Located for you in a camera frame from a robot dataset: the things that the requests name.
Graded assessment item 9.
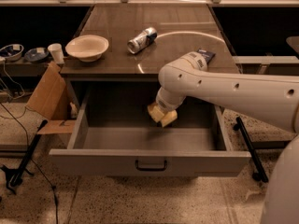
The white ceramic bowl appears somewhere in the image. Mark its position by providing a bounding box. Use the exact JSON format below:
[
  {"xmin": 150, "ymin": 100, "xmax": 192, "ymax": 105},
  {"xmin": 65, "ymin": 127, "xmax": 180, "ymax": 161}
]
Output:
[{"xmin": 65, "ymin": 35, "xmax": 109, "ymax": 63}]

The blue white bowl far left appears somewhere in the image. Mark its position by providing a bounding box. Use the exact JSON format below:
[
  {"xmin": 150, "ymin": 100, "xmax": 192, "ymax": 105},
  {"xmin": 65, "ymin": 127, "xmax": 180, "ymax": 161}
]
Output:
[{"xmin": 0, "ymin": 44, "xmax": 24, "ymax": 62}]

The white paper cup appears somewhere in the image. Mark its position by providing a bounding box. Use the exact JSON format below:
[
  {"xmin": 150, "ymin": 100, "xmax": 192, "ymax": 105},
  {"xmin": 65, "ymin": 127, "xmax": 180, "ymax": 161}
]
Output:
[{"xmin": 48, "ymin": 43, "xmax": 64, "ymax": 64}]

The blue bowl near cup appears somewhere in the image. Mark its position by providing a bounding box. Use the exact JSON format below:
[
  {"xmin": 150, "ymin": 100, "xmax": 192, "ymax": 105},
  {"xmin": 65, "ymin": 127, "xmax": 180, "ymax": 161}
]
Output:
[{"xmin": 24, "ymin": 48, "xmax": 50, "ymax": 63}]

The silver blue soda can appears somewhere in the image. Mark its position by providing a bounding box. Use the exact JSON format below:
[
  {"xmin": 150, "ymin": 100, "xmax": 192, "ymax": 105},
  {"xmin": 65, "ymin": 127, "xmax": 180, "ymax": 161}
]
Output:
[{"xmin": 127, "ymin": 27, "xmax": 157, "ymax": 54}]

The dark blue snack packet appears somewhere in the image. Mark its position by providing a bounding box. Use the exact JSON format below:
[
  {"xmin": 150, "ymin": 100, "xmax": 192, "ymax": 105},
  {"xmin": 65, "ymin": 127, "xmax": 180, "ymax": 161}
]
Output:
[{"xmin": 197, "ymin": 49, "xmax": 215, "ymax": 63}]

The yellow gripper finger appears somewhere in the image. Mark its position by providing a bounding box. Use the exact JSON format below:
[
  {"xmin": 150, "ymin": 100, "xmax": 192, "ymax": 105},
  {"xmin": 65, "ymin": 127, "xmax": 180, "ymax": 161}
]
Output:
[
  {"xmin": 148, "ymin": 103, "xmax": 160, "ymax": 122},
  {"xmin": 160, "ymin": 110, "xmax": 178, "ymax": 127}
]

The black stand left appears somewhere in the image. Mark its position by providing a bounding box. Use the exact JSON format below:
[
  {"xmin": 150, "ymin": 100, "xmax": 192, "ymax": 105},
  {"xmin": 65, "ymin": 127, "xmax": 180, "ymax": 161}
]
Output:
[{"xmin": 0, "ymin": 133, "xmax": 41, "ymax": 194}]

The black cable on floor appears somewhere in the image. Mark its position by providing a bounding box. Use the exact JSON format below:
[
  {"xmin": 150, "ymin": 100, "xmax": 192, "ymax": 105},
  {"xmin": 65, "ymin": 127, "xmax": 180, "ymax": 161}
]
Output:
[{"xmin": 0, "ymin": 101, "xmax": 60, "ymax": 224}]

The brown cardboard box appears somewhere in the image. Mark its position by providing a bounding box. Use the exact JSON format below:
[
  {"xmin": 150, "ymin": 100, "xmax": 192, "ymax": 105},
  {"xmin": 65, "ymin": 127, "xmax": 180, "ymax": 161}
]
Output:
[{"xmin": 26, "ymin": 62, "xmax": 75, "ymax": 134}]

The black drawer handle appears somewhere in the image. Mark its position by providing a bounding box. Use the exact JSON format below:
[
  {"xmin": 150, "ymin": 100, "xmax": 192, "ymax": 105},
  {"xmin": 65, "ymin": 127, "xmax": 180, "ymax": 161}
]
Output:
[{"xmin": 135, "ymin": 160, "xmax": 168, "ymax": 172}]

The open grey top drawer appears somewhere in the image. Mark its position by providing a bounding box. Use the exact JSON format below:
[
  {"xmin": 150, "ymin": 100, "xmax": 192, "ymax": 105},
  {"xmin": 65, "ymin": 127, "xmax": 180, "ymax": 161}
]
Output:
[{"xmin": 50, "ymin": 82, "xmax": 250, "ymax": 176}]

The yellow sponge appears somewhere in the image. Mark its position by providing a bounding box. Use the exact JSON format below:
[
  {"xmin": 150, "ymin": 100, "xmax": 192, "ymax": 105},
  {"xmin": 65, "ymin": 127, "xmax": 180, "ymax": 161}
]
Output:
[{"xmin": 155, "ymin": 107, "xmax": 169, "ymax": 122}]

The grey cabinet with countertop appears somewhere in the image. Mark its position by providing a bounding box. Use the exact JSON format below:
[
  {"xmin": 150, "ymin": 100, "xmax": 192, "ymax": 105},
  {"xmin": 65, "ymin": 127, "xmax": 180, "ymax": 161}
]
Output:
[{"xmin": 61, "ymin": 3, "xmax": 238, "ymax": 109}]

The black cart leg right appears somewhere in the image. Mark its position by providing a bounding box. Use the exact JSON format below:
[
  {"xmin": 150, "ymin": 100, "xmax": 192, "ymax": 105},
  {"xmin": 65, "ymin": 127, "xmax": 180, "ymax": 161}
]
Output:
[{"xmin": 234, "ymin": 117, "xmax": 268, "ymax": 183}]

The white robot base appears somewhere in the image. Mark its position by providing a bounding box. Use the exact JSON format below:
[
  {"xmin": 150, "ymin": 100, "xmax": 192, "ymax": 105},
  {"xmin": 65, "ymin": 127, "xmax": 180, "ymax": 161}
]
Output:
[{"xmin": 260, "ymin": 135, "xmax": 299, "ymax": 224}]

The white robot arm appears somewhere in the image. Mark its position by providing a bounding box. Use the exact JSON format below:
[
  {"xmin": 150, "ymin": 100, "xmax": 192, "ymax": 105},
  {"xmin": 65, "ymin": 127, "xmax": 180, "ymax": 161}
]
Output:
[{"xmin": 148, "ymin": 51, "xmax": 299, "ymax": 133}]

